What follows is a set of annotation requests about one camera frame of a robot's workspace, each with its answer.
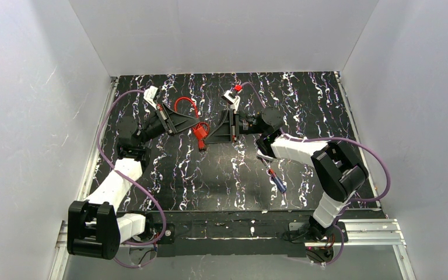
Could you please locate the white rectangular box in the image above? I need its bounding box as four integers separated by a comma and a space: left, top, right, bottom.
257, 150, 275, 162

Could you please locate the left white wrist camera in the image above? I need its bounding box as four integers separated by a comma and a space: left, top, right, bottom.
143, 86, 159, 110

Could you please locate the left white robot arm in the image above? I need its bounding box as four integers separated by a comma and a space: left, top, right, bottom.
66, 103, 199, 260

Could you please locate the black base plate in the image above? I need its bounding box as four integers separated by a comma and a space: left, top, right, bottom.
118, 210, 348, 259

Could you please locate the aluminium frame rail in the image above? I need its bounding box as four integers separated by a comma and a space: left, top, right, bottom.
48, 77, 119, 279

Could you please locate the red cable tie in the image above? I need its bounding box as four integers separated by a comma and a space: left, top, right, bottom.
197, 135, 207, 151
174, 97, 209, 141

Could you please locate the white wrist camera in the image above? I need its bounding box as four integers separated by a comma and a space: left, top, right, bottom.
221, 85, 243, 113
143, 86, 159, 110

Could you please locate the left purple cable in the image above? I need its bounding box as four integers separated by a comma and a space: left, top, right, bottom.
95, 89, 167, 269

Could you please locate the purple cable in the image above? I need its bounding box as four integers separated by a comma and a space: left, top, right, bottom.
239, 81, 391, 267
95, 89, 167, 269

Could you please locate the blue red screwdriver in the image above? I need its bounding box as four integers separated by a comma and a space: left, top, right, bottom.
261, 159, 287, 194

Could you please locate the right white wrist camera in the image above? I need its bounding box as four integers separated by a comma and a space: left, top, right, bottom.
221, 85, 243, 113

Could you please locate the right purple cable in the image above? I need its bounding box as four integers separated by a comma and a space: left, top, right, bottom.
239, 81, 391, 267

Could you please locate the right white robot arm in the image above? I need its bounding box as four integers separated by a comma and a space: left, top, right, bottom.
204, 107, 369, 240

